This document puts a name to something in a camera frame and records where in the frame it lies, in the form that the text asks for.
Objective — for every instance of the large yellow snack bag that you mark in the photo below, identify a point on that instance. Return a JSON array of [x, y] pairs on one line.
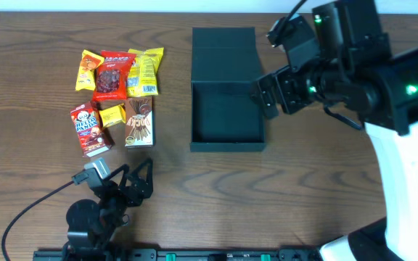
[[142, 77]]

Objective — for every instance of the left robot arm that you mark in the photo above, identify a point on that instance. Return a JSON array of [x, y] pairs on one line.
[[91, 224]]

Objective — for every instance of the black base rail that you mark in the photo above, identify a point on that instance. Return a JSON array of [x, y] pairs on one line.
[[291, 254]]

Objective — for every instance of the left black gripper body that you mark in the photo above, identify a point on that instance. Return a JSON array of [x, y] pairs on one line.
[[122, 201]]

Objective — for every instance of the black gift box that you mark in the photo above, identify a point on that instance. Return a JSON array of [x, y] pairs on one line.
[[225, 64]]

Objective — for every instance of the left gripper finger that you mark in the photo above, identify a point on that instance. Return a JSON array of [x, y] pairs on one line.
[[123, 171], [142, 174]]

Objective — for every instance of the red Hacks candy bag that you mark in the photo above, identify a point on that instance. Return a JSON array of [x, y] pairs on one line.
[[112, 74]]

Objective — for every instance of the brown Pocky box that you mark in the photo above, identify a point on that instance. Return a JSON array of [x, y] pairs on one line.
[[139, 129]]

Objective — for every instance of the red Hello Panda box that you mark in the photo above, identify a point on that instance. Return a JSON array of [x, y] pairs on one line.
[[87, 122]]

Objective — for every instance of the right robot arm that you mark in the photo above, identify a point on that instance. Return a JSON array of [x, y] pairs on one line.
[[345, 57]]

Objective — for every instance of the small yellow candy packet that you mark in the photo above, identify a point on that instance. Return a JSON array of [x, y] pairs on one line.
[[113, 115]]

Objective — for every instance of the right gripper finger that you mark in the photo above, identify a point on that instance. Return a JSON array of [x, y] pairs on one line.
[[268, 80], [262, 94]]

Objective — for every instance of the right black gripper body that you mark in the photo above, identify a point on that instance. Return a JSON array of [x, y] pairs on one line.
[[297, 90]]

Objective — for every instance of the yellow orange snack packet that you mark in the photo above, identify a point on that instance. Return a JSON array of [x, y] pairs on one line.
[[89, 63]]

